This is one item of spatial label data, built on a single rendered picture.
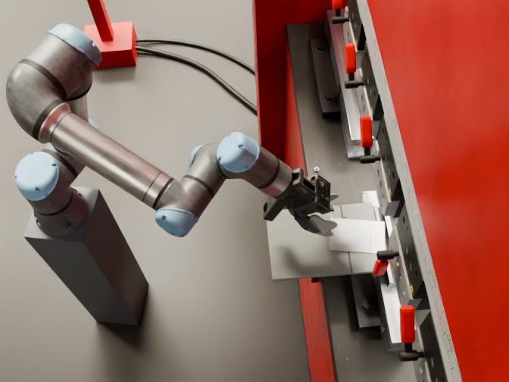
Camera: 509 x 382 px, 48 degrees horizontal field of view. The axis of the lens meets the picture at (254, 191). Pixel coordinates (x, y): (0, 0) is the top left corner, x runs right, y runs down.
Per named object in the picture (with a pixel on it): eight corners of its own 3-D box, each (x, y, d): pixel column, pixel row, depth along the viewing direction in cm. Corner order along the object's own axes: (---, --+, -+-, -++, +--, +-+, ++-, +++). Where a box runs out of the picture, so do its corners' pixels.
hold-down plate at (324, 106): (309, 45, 186) (309, 38, 184) (326, 43, 186) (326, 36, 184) (321, 119, 171) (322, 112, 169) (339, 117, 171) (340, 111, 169)
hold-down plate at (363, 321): (338, 220, 154) (339, 215, 151) (358, 219, 154) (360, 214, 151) (357, 331, 139) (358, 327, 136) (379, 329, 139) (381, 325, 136)
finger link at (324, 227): (348, 240, 128) (324, 215, 124) (326, 246, 132) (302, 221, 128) (349, 230, 130) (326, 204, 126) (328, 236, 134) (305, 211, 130)
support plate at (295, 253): (265, 212, 143) (265, 211, 142) (371, 204, 143) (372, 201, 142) (272, 281, 134) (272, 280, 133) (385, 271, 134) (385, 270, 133)
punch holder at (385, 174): (370, 160, 128) (381, 114, 113) (407, 157, 128) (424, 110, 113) (382, 220, 120) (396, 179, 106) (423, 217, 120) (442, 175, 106)
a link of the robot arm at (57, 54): (41, 164, 164) (10, 52, 114) (73, 126, 170) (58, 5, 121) (76, 186, 164) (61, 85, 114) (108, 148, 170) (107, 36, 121)
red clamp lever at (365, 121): (358, 116, 116) (360, 164, 117) (379, 114, 116) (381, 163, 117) (357, 116, 118) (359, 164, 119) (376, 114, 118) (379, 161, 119)
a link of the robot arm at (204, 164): (171, 174, 121) (203, 174, 113) (199, 136, 126) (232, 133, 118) (194, 198, 125) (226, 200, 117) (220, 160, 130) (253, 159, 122)
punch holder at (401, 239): (387, 242, 117) (402, 202, 103) (429, 239, 118) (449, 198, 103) (402, 314, 110) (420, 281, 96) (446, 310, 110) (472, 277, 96)
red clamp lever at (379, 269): (370, 269, 117) (377, 248, 109) (390, 267, 117) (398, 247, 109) (371, 277, 116) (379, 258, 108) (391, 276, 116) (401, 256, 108)
